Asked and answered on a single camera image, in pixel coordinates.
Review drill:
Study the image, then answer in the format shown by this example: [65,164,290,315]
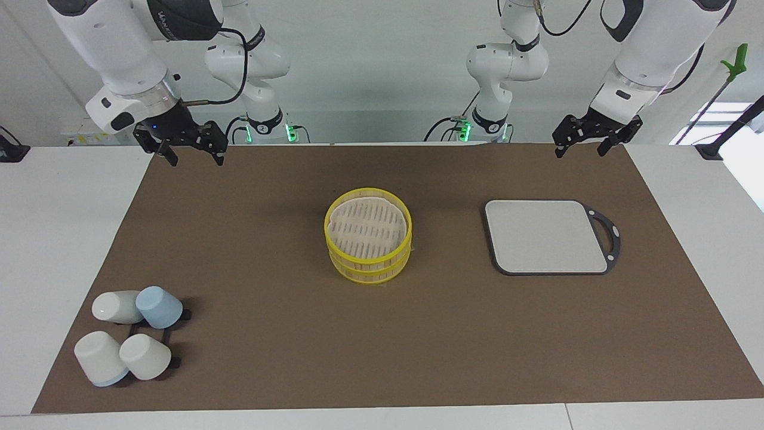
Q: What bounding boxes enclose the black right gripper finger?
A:
[193,121,230,167]
[133,126,179,167]

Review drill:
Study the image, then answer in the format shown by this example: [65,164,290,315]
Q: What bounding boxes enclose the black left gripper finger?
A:
[552,116,589,159]
[596,116,644,158]

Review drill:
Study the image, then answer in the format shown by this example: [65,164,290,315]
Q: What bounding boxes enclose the yellow-rimmed bamboo steamer lid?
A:
[324,188,414,267]

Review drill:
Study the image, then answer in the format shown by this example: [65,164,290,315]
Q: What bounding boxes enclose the yellow-rimmed bamboo steamer basket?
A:
[328,236,414,285]

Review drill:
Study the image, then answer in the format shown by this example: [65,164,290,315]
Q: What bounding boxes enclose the white box with yellow label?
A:
[59,116,139,146]

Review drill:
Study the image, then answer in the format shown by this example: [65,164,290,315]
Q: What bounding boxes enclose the black clamp stand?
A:
[695,96,764,161]

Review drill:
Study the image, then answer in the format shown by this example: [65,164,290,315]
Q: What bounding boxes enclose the grey cutting board black rim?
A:
[482,199,622,277]

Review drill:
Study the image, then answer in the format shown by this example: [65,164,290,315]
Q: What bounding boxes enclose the green-tipped metal rod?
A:
[674,43,749,145]

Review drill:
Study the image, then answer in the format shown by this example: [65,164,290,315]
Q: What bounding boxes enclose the black table clamp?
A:
[0,126,31,163]

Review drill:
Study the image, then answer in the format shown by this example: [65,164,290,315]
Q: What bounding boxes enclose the light blue cup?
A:
[135,286,184,330]

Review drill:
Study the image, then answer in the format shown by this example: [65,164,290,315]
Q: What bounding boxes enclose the white cup lying sideways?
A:
[91,290,144,324]

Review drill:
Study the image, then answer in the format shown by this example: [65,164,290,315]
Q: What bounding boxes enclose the plain white cup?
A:
[119,333,172,381]

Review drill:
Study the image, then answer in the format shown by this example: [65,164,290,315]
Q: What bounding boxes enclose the white cup with blue rim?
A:
[74,331,130,388]

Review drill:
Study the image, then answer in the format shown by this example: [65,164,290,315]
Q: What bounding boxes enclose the brown table mat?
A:
[31,142,764,414]

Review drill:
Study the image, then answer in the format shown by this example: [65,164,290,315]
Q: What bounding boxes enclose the black right base cables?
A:
[223,115,312,145]

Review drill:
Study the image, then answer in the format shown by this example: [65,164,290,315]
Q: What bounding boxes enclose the black base cables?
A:
[223,115,312,145]
[423,90,482,143]

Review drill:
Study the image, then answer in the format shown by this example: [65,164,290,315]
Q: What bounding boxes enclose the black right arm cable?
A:
[181,27,248,107]

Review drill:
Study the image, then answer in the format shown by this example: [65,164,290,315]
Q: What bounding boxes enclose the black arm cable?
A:
[181,27,248,107]
[536,0,594,36]

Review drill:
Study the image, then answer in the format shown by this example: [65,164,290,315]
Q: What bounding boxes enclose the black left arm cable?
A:
[536,0,594,36]

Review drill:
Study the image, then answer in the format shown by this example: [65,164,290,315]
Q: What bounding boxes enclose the black left base cables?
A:
[423,90,482,143]

